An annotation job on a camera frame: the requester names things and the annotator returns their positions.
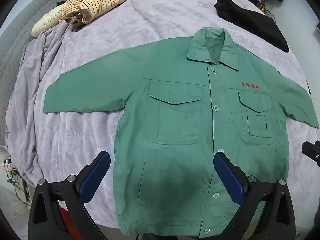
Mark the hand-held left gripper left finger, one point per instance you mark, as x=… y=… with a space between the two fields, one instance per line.
x=96 y=171

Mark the black garment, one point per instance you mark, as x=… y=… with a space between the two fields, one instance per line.
x=252 y=21

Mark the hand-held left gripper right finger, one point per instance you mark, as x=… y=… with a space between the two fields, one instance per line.
x=228 y=173

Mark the cream striped garment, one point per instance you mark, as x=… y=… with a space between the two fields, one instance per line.
x=97 y=3

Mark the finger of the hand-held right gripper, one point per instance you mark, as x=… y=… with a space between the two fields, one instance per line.
x=311 y=151

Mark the cream knitted sweater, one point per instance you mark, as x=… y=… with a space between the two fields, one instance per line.
x=46 y=22

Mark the green work jacket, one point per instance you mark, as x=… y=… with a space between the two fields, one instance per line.
x=180 y=120

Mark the brown garment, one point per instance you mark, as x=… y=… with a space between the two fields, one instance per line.
x=76 y=23

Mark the lavender plush blanket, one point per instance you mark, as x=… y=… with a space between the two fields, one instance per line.
x=82 y=62

